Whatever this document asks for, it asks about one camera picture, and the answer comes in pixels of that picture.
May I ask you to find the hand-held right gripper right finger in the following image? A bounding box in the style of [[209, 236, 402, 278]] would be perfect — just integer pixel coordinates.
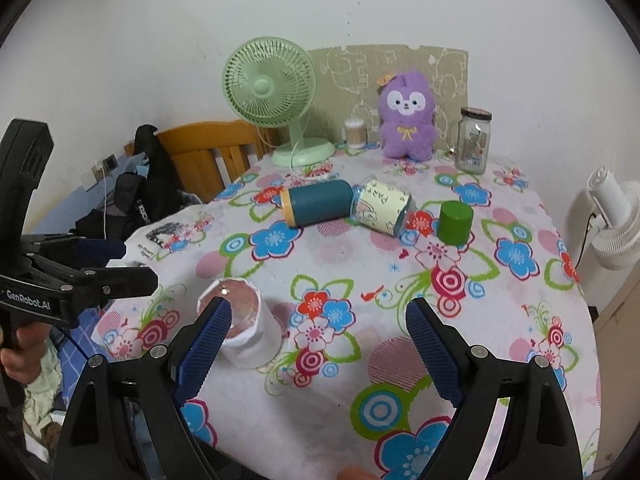
[[404, 297, 592, 480]]

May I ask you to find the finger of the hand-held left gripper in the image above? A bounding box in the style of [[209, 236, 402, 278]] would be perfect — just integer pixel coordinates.
[[30, 255, 159, 322], [22, 234, 127, 268]]

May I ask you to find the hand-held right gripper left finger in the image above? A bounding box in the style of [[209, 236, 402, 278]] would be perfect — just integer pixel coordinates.
[[52, 296, 233, 480]]

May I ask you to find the white paper cup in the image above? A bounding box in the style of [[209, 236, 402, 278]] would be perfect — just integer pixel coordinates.
[[196, 277, 284, 369]]

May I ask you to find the person's left forearm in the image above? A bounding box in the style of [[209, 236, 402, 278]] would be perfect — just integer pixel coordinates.
[[21, 340, 66, 443]]

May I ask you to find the clear cup with yellow label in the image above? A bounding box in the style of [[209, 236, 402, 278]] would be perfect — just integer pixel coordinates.
[[350, 176, 417, 237]]

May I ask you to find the teal cup with yellow rim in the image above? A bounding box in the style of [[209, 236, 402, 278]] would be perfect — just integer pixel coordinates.
[[280, 179, 356, 228]]

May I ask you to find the person's left hand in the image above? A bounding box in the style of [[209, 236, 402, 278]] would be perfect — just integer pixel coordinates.
[[0, 322, 49, 387]]

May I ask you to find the white printed cloth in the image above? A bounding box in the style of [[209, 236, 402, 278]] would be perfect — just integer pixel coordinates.
[[122, 210, 216, 268]]

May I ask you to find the blue checkered cloth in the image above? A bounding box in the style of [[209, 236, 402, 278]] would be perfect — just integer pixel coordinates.
[[50, 305, 117, 411]]

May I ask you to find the black bag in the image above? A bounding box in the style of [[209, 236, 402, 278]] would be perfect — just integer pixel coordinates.
[[75, 124, 203, 242]]

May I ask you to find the floral tablecloth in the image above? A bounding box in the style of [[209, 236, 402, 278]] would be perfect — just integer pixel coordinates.
[[95, 142, 601, 480]]

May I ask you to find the green lid cap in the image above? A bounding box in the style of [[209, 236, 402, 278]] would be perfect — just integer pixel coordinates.
[[438, 200, 475, 247]]

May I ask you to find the wooden chair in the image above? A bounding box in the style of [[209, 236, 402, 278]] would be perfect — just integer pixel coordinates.
[[124, 121, 281, 204]]

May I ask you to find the glass jar with lid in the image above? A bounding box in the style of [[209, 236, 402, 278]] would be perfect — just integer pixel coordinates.
[[455, 106, 494, 175]]

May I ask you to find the purple plush toy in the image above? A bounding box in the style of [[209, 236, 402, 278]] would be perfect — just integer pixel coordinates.
[[376, 70, 439, 161]]

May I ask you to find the white standing fan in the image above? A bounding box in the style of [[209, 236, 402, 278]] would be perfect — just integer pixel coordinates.
[[570, 167, 640, 274]]

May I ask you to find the cotton swab container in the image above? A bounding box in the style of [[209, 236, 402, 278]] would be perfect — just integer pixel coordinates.
[[344, 118, 369, 150]]

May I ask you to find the green desk fan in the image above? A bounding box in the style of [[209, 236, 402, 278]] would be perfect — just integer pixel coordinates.
[[221, 36, 337, 168]]

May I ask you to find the patterned beige board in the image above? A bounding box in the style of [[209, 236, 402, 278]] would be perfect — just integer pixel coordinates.
[[306, 45, 471, 152]]

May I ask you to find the white cable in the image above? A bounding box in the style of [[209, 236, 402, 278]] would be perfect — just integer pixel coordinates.
[[97, 166, 110, 241]]

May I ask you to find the wall socket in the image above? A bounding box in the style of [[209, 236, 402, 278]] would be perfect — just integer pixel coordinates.
[[92, 156, 120, 181]]

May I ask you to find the black cable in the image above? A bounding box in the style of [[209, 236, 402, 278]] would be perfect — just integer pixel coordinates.
[[574, 211, 597, 269]]

